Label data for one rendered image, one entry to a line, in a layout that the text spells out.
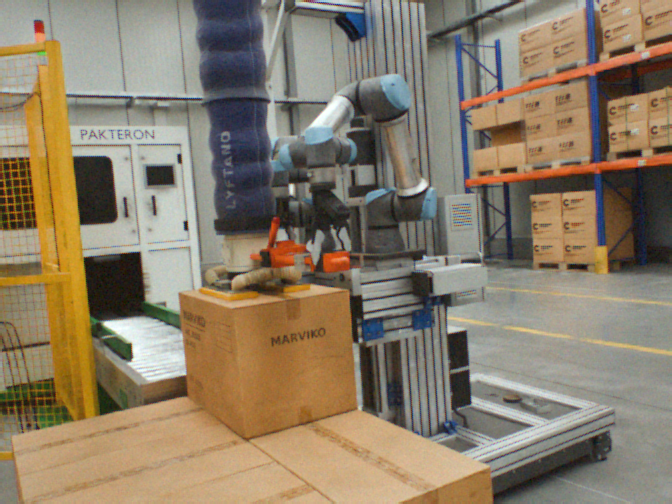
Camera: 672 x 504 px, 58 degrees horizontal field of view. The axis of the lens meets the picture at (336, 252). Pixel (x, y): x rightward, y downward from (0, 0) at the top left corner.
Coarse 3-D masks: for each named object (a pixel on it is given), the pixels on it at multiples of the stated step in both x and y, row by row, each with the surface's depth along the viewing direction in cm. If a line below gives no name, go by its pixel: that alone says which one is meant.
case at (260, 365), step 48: (336, 288) 202; (192, 336) 218; (240, 336) 179; (288, 336) 186; (336, 336) 195; (192, 384) 225; (240, 384) 179; (288, 384) 187; (336, 384) 195; (240, 432) 183
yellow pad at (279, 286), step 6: (276, 282) 214; (282, 282) 211; (264, 288) 216; (270, 288) 211; (276, 288) 206; (282, 288) 202; (288, 288) 201; (294, 288) 202; (300, 288) 204; (306, 288) 205
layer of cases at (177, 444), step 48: (48, 432) 201; (96, 432) 197; (144, 432) 194; (192, 432) 190; (288, 432) 184; (336, 432) 180; (384, 432) 177; (48, 480) 162; (96, 480) 159; (144, 480) 157; (192, 480) 155; (240, 480) 152; (288, 480) 150; (336, 480) 148; (384, 480) 146; (432, 480) 144; (480, 480) 148
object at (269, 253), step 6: (264, 252) 187; (270, 252) 185; (276, 252) 186; (282, 252) 187; (288, 252) 188; (264, 258) 190; (270, 258) 186; (264, 264) 188; (270, 264) 186; (276, 264) 186; (282, 264) 187
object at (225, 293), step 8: (216, 280) 214; (200, 288) 220; (208, 288) 215; (216, 288) 210; (224, 288) 208; (216, 296) 203; (224, 296) 196; (232, 296) 192; (240, 296) 193; (248, 296) 195; (256, 296) 196
